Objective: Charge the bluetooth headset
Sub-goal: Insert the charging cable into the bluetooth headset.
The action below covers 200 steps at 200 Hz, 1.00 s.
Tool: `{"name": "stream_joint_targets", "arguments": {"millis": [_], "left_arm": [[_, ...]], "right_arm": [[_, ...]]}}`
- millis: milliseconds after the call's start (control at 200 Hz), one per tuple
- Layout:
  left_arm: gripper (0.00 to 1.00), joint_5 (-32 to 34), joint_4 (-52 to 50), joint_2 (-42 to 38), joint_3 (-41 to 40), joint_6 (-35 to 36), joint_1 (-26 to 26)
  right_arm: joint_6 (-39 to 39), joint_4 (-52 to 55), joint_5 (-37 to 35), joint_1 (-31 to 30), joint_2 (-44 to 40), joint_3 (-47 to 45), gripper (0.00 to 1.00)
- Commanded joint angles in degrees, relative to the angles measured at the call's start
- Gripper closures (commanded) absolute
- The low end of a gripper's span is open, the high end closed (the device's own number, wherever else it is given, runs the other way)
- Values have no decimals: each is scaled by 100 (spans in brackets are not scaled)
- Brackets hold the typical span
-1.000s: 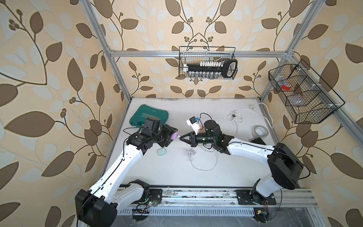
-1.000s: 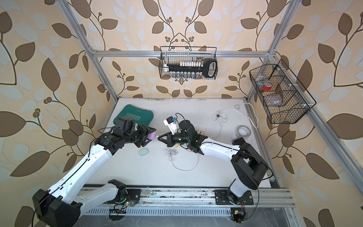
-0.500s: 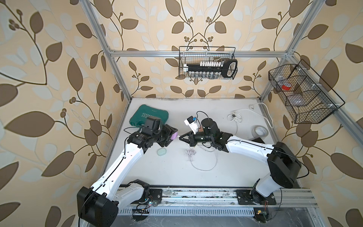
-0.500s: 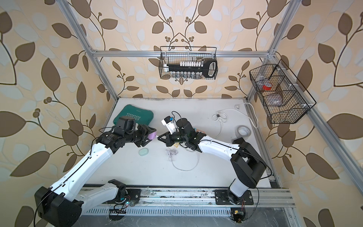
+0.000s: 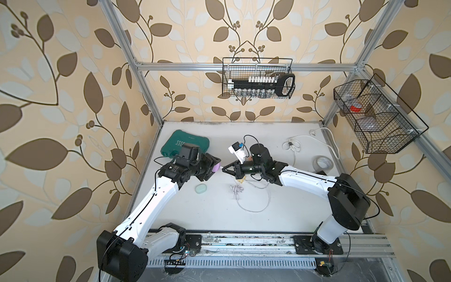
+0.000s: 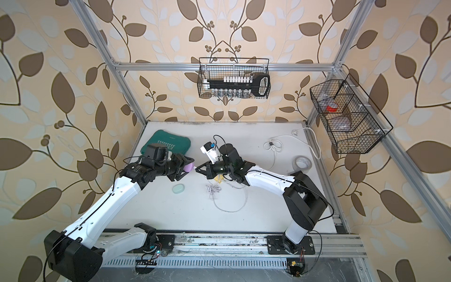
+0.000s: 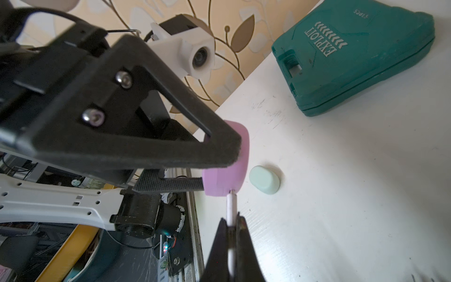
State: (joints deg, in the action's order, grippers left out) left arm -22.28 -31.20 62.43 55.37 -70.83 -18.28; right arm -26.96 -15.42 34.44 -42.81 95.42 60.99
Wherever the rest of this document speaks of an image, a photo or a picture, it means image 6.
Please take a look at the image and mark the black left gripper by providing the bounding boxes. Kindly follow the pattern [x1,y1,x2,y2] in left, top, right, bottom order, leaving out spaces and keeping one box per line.
[153,152,195,181]

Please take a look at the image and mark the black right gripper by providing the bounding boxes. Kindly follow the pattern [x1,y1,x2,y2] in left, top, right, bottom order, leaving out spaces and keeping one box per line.
[195,159,234,179]

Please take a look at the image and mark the pink earbud case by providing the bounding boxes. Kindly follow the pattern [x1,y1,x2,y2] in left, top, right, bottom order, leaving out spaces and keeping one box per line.
[183,163,194,173]

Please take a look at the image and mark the yellow charger plug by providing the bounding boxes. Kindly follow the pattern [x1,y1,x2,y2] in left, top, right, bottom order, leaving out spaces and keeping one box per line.
[214,175,224,183]

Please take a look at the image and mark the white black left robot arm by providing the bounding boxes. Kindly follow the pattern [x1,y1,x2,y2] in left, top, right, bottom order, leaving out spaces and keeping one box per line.
[44,143,194,282]

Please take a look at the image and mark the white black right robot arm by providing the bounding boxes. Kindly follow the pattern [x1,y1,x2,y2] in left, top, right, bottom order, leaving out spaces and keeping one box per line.
[196,142,330,255]

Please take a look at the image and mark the mint green earbud case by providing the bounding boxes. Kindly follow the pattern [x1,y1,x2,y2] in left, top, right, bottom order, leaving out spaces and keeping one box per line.
[172,184,185,195]

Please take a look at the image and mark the green plastic tool case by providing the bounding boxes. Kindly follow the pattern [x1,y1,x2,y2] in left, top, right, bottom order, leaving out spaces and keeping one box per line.
[140,130,191,155]

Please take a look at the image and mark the black box on table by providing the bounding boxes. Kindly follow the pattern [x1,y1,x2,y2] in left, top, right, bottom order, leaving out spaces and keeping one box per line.
[291,171,303,177]

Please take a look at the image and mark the white tape roll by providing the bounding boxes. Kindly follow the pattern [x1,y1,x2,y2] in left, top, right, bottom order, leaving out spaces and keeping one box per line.
[292,156,312,171]

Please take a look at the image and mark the red object in basket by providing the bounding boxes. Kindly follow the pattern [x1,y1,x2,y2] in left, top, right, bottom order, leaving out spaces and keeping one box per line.
[325,102,339,113]

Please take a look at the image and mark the white cable of yellow charger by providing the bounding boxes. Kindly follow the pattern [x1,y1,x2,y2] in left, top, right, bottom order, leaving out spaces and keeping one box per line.
[211,181,249,213]

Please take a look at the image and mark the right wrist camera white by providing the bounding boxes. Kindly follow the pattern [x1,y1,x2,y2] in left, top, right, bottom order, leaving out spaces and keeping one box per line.
[200,142,221,164]

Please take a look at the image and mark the white power strip cord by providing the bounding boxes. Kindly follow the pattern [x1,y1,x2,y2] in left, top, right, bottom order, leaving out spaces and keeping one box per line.
[263,126,322,160]

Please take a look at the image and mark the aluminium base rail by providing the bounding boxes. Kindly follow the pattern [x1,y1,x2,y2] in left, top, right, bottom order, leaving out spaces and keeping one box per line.
[103,231,368,269]

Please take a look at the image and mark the black socket set rail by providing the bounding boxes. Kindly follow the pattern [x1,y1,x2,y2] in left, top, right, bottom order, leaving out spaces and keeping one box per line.
[198,73,271,99]

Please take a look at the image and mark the black wire basket back wall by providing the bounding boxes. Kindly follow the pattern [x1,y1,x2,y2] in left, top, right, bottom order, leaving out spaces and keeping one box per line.
[197,56,271,99]

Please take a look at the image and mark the black wire basket wall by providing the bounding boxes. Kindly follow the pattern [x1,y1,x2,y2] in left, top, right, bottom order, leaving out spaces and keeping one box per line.
[197,56,271,99]
[310,74,393,154]

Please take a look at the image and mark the black wire basket right wall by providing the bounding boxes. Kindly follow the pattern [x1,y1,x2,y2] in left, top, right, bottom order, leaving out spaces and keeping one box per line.
[310,74,393,154]

